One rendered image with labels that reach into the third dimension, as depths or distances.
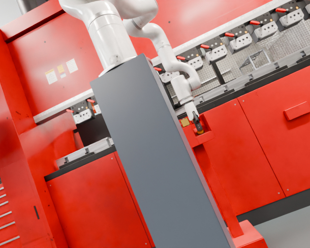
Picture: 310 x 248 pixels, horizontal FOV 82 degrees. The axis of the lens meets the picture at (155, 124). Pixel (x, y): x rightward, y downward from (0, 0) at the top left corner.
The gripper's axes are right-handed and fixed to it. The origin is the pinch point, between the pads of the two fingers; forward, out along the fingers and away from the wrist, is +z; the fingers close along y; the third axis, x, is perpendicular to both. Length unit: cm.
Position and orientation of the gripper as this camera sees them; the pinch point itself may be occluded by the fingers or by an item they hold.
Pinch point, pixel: (198, 127)
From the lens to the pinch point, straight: 107.3
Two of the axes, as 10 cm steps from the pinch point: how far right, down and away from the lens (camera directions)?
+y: -0.6, 0.1, -10.0
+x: 9.1, -4.0, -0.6
